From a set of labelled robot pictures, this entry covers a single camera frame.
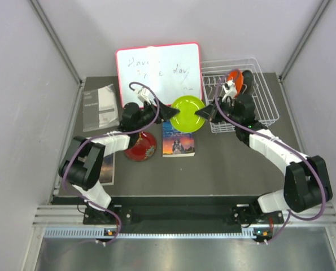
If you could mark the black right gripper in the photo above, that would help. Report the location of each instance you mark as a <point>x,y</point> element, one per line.
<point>206,112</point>

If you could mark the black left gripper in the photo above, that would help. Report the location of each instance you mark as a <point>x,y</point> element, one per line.
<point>165,113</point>

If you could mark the lime green plate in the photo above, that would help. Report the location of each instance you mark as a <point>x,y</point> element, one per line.
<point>186,120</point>

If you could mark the red floral plate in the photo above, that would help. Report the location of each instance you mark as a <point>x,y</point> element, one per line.
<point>144,148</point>

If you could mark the orange plate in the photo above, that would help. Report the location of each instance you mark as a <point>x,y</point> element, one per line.
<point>237,77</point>

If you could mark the dark teal plate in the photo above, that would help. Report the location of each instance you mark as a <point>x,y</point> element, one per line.
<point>248,82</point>

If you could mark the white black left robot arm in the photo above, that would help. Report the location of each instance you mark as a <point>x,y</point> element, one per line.
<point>82,163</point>

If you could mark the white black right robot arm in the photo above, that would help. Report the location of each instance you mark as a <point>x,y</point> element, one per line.
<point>306,183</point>

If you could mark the Jane Eyre paperback book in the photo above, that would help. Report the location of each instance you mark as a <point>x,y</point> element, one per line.
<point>176,144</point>

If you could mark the pink framed whiteboard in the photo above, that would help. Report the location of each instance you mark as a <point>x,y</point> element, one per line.
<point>170,71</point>

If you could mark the grey white booklet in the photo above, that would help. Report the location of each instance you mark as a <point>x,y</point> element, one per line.
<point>99,109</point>

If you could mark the dark paperback book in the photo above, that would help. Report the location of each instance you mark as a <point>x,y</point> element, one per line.
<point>107,173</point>

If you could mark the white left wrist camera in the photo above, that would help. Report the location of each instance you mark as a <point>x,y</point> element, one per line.
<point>143,95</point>

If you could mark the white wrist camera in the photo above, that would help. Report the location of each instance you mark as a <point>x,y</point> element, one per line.
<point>143,95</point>
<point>229,90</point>

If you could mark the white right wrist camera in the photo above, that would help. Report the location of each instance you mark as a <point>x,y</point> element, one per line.
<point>229,90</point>

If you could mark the white wire dish rack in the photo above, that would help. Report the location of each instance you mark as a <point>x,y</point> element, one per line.
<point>212,70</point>

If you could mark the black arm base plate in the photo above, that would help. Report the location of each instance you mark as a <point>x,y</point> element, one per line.
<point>231,210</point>

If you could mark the grey slotted cable duct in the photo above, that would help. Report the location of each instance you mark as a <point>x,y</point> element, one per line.
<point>107,233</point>

